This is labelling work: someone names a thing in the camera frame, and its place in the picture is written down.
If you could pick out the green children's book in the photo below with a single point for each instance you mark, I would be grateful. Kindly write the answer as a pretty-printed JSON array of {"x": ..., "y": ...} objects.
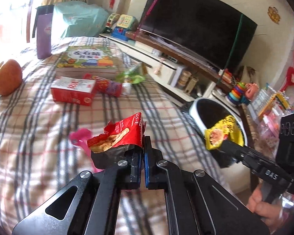
[{"x": 88, "y": 59}]

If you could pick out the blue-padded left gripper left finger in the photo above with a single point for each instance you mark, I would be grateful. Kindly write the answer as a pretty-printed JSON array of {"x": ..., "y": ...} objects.
[{"x": 89, "y": 203}]

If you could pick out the person's right hand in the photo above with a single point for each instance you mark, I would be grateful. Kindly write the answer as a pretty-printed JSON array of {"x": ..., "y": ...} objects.
[{"x": 273, "y": 215}]

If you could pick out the plaid blanket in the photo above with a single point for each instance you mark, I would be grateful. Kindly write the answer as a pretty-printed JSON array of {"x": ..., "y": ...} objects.
[{"x": 36, "y": 155}]

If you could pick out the orange apple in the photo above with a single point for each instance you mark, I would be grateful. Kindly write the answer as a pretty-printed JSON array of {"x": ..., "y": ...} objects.
[{"x": 11, "y": 77}]

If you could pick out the white round trash bin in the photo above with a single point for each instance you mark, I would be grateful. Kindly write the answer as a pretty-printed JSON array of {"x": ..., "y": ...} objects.
[{"x": 206, "y": 113}]

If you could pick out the green snack wrapper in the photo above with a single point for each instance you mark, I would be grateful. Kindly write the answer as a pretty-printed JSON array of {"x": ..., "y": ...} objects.
[{"x": 133, "y": 74}]

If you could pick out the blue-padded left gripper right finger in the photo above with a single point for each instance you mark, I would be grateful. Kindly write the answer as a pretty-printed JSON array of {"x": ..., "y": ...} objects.
[{"x": 195, "y": 202}]

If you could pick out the purple thermos cup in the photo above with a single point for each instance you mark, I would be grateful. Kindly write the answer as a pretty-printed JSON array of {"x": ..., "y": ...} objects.
[{"x": 42, "y": 30}]

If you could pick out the red snack tube wrapper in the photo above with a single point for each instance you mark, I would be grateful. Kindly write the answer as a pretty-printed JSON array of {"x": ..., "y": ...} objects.
[{"x": 110, "y": 87}]

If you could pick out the white TV cabinet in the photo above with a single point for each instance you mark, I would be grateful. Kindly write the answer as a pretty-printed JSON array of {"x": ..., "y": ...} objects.
[{"x": 182, "y": 77}]

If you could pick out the black flat television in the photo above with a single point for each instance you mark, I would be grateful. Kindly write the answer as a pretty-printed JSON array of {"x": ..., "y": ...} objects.
[{"x": 212, "y": 29}]

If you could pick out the rainbow ring stacker toy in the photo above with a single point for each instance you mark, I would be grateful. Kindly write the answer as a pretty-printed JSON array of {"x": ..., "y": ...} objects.
[{"x": 237, "y": 94}]

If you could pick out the toy cash register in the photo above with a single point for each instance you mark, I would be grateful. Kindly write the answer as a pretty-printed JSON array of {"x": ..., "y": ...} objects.
[{"x": 118, "y": 25}]

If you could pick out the red carton box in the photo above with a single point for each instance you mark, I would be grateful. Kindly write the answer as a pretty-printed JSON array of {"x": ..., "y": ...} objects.
[{"x": 71, "y": 90}]

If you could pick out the clear plastic storage boxes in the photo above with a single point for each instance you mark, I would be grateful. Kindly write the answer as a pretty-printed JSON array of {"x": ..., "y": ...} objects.
[{"x": 267, "y": 108}]

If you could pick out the teal fabric bundle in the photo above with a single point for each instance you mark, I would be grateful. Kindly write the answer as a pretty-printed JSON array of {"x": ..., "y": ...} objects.
[{"x": 77, "y": 19}]

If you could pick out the yellow snack wrapper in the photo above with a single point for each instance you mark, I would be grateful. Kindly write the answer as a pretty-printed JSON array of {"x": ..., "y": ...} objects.
[{"x": 226, "y": 128}]

